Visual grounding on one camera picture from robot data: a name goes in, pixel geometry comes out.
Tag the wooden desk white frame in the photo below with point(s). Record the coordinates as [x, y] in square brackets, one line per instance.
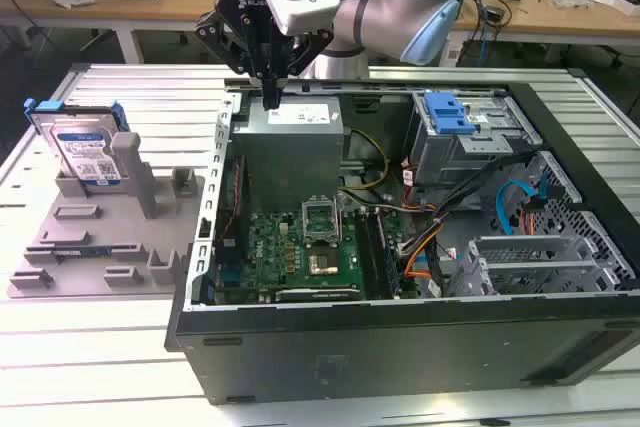
[150, 4]
[550, 17]

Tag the grey parts rack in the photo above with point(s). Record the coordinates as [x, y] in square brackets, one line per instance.
[115, 227]

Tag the blue plastic drive latch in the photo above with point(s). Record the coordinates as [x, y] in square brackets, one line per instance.
[445, 112]

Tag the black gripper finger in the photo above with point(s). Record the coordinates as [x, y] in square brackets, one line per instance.
[215, 32]
[312, 47]

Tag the grey disk bay cage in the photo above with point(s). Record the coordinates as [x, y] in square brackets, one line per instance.
[525, 247]

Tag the grey power supply unit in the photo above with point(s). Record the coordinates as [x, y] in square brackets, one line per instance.
[285, 157]

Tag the hard disk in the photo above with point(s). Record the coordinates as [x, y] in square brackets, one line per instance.
[80, 152]

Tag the green installed RAM stick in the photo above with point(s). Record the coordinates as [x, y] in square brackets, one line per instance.
[387, 257]

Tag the black PC case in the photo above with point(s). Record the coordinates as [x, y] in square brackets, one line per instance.
[400, 347]

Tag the CPU socket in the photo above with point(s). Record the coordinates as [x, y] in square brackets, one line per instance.
[322, 264]

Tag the black graphics card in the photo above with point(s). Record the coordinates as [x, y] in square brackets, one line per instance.
[320, 294]

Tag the RAM stick with blue label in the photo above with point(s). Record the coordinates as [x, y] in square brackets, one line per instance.
[82, 250]

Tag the green motherboard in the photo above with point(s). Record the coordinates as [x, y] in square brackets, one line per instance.
[272, 247]

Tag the grey optical drive cage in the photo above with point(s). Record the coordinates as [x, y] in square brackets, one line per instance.
[450, 157]

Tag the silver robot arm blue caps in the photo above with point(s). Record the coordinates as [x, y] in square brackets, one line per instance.
[380, 12]

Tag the black RAM slot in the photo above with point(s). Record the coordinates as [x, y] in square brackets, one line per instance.
[367, 252]

